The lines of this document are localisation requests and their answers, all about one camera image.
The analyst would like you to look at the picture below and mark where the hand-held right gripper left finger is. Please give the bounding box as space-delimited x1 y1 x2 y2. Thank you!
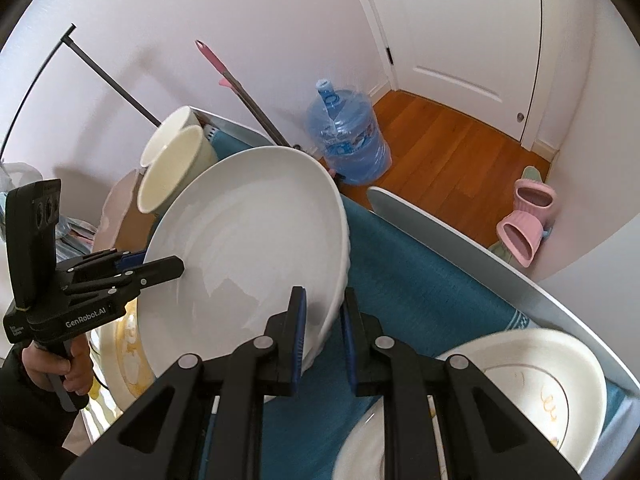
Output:
60 286 307 480

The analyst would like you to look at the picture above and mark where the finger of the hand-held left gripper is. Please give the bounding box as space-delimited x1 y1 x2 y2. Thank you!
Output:
61 256 186 306
55 249 148 281

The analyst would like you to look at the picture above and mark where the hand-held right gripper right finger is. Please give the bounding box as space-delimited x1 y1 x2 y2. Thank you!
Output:
340 287 591 480

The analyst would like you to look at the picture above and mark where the tan brown bowl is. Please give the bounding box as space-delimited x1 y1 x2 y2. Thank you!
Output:
92 169 162 261

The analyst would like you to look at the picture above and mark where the large white plate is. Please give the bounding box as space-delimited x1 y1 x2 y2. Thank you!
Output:
136 146 352 378

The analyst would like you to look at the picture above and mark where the cream bowl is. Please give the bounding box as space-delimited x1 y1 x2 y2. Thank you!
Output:
137 125 218 215

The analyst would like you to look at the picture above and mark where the person's left forearm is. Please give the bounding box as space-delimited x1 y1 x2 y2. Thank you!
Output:
0 345 83 480

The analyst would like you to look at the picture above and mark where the person's left hand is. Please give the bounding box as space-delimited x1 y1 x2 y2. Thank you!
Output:
22 342 93 397

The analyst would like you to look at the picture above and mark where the cream cartoon print plate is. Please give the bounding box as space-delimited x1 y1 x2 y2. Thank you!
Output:
435 328 608 476
112 300 161 401
332 400 441 480

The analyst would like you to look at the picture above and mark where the teal tablecloth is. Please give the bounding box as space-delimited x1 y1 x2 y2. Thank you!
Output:
80 130 628 480

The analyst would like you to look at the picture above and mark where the cream cup rear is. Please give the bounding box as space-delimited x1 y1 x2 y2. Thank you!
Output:
140 105 206 168

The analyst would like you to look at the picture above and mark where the black metal rack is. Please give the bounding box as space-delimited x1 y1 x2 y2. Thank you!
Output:
0 22 162 161

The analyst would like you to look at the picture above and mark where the blue water jug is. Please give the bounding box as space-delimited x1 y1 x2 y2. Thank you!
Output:
305 78 392 186

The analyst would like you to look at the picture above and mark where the white door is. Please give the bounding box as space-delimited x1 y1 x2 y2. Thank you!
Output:
350 0 546 148

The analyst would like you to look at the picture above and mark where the pink handled mop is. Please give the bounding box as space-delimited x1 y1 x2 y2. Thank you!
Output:
194 39 301 151

